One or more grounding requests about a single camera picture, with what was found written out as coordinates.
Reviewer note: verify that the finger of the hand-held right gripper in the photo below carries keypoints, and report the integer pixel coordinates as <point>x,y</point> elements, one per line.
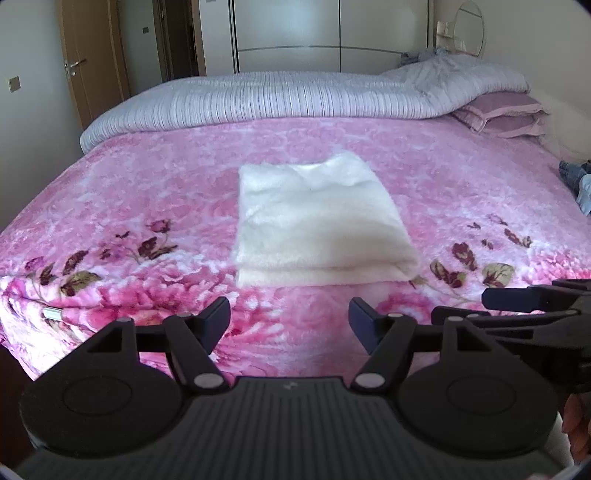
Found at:
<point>535,325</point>
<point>531,299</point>

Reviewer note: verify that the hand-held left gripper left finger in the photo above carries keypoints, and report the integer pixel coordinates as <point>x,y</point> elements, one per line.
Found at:
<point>217,325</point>

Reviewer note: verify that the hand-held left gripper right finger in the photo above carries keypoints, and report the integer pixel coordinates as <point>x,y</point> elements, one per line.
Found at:
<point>362,323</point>

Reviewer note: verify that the white fluffy towel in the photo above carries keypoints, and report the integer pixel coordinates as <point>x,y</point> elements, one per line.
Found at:
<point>318,217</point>

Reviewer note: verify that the grey crumpled clothes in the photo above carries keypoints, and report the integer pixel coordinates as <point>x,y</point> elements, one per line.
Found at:
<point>422,55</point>

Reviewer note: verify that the person's right hand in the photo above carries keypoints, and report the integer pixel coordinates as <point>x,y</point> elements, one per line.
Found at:
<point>579,424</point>

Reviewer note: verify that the light blue cloth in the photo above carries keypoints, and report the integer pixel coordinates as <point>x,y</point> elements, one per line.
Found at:
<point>584,194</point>

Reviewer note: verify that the blue jeans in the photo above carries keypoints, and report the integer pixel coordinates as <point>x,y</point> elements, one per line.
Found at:
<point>572,173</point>

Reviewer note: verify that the pink floral blanket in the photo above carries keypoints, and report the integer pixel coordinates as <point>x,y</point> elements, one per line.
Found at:
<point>138,194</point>

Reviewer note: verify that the pink pillow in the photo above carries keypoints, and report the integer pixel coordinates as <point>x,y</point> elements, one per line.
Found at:
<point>498,106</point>
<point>512,127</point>

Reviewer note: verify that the cream bed headboard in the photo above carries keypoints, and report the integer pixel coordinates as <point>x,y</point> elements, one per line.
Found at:
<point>563,124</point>

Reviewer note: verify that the striped grey quilt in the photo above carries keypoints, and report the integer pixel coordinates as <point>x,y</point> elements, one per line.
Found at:
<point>277,99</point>

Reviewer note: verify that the white wardrobe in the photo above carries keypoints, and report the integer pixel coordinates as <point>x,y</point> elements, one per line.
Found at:
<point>300,32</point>

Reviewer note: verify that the wooden door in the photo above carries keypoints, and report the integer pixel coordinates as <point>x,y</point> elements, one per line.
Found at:
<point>92,55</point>

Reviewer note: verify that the round wall mirror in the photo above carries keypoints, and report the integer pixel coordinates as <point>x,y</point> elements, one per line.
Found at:
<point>471,25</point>

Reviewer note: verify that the wall light switch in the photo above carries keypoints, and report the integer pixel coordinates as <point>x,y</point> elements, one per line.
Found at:
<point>14,83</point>

